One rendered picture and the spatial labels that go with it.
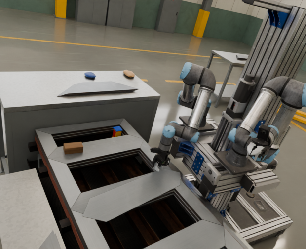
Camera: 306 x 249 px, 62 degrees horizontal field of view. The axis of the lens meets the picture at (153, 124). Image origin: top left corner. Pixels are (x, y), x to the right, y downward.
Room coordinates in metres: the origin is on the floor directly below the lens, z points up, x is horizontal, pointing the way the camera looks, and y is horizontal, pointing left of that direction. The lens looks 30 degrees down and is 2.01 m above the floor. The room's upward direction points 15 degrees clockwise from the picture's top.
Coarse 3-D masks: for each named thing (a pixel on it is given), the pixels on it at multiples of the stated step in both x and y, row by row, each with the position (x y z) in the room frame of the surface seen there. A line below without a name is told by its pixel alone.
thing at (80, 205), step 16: (96, 128) 1.71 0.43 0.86; (112, 128) 1.80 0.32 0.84; (48, 160) 1.22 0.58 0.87; (96, 160) 1.36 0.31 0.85; (112, 160) 1.43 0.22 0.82; (144, 160) 1.51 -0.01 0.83; (96, 192) 1.06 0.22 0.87; (176, 192) 1.25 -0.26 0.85; (80, 208) 0.92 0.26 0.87; (192, 208) 1.13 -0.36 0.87
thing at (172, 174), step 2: (166, 170) 1.41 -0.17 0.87; (168, 170) 1.42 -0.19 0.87; (170, 170) 1.42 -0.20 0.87; (168, 172) 1.40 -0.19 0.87; (170, 172) 1.40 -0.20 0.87; (172, 172) 1.41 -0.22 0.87; (174, 172) 1.41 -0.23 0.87; (170, 174) 1.38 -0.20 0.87; (172, 174) 1.39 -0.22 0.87; (174, 174) 1.39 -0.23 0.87; (176, 174) 1.40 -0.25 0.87; (172, 176) 1.37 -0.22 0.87; (174, 176) 1.37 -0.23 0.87; (176, 176) 1.38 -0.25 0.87; (178, 176) 1.38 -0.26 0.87; (174, 178) 1.35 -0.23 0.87; (176, 178) 1.36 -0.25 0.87; (178, 178) 1.36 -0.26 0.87; (176, 180) 1.34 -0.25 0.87; (178, 180) 1.34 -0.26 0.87; (178, 182) 1.32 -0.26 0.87
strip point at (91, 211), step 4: (88, 204) 0.96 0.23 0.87; (92, 204) 0.97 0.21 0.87; (88, 208) 0.93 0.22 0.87; (92, 208) 0.94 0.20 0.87; (96, 208) 0.95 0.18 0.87; (84, 212) 0.90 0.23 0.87; (88, 212) 0.91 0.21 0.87; (92, 212) 0.92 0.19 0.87; (96, 212) 0.92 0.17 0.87; (84, 216) 0.88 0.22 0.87; (88, 216) 0.89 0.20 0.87; (92, 216) 0.89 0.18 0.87; (96, 216) 0.90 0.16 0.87; (100, 216) 0.90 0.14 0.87; (100, 220) 0.88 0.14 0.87; (104, 220) 0.89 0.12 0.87
